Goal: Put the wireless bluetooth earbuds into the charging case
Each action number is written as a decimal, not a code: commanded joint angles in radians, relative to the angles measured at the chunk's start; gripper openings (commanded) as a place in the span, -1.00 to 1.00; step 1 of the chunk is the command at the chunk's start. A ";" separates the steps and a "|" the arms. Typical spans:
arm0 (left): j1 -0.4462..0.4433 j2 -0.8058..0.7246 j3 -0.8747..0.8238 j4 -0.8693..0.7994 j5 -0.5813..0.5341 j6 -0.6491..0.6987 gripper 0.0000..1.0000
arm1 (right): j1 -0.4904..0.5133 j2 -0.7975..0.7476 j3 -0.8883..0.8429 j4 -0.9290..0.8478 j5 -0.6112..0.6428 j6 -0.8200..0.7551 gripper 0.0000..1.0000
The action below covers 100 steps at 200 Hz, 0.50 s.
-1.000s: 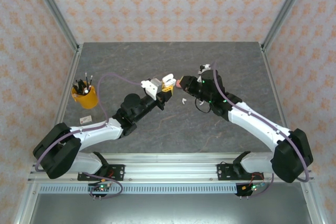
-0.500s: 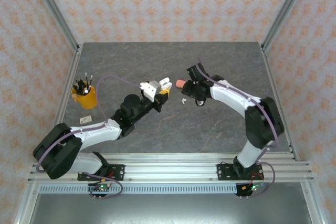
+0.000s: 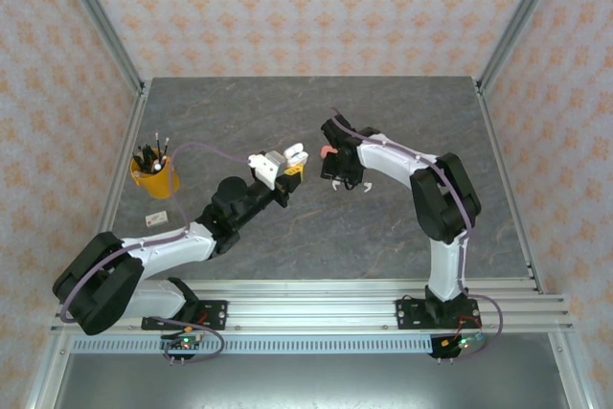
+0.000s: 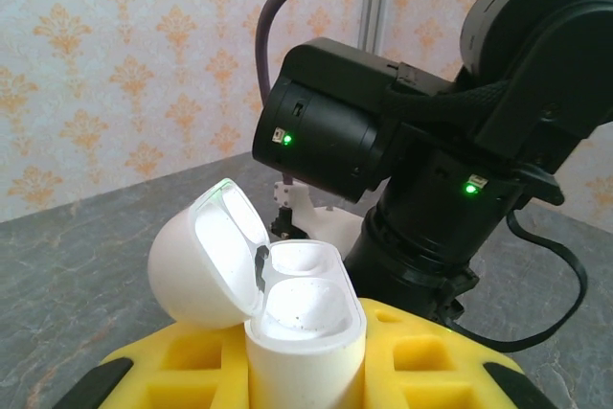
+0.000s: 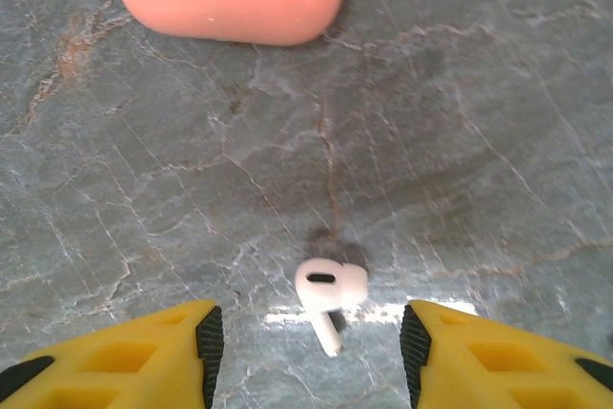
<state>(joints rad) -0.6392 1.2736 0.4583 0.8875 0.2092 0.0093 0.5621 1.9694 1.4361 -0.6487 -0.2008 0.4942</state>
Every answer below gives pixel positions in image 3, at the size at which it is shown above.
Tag white earbud charging case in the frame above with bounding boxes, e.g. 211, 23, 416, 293
283, 141, 310, 166

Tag yellow pen cup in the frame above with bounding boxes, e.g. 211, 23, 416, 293
129, 154, 181, 200

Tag grey metal panel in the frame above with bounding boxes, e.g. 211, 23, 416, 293
47, 351, 571, 409

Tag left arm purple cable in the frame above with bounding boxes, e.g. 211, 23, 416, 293
60, 141, 253, 365

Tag aluminium table side rail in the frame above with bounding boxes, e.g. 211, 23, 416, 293
90, 80, 152, 242
473, 77, 547, 295

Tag aluminium base rail beam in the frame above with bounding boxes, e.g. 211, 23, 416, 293
50, 278, 575, 336

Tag grey slotted cable duct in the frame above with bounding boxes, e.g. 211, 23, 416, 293
70, 335, 435, 355

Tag aluminium frame post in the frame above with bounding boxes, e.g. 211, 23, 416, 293
476, 0, 571, 94
50, 0, 148, 97

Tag aluminium frame leg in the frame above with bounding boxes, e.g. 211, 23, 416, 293
548, 331, 593, 409
26, 334, 73, 409

